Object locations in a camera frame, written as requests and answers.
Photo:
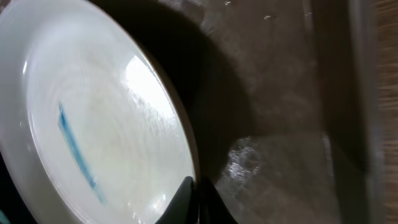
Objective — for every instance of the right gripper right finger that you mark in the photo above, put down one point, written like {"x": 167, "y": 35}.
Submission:
{"x": 212, "y": 208}

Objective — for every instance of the brown plastic serving tray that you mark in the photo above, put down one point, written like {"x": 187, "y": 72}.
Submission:
{"x": 282, "y": 100}

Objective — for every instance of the black rectangular tray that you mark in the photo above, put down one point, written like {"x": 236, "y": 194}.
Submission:
{"x": 13, "y": 208}

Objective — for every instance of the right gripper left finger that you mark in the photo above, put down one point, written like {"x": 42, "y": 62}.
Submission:
{"x": 182, "y": 207}

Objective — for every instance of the white plate top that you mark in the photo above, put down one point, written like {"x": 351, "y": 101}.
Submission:
{"x": 89, "y": 131}

